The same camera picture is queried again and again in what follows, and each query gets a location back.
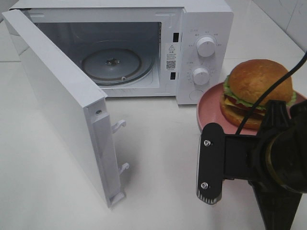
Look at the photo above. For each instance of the round white door button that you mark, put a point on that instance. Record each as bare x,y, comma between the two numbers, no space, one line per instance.
195,95

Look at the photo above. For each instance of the lower white timer knob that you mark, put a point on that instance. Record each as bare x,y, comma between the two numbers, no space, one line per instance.
200,76

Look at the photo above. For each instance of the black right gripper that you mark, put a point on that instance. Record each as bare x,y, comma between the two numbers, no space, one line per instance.
282,156

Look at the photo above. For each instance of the white microwave door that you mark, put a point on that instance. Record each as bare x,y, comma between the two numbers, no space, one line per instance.
73,103

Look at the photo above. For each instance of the pink round plate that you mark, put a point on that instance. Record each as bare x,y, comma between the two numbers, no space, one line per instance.
209,111

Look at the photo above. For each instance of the white microwave oven body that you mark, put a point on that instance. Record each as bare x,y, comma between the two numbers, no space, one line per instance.
81,27

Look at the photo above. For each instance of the upper white power knob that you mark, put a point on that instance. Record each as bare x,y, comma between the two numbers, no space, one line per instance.
205,46

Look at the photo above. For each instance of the white warning label sticker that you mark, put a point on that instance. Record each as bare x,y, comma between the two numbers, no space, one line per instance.
171,50

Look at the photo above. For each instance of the burger with lettuce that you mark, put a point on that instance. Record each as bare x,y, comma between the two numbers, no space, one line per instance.
246,83

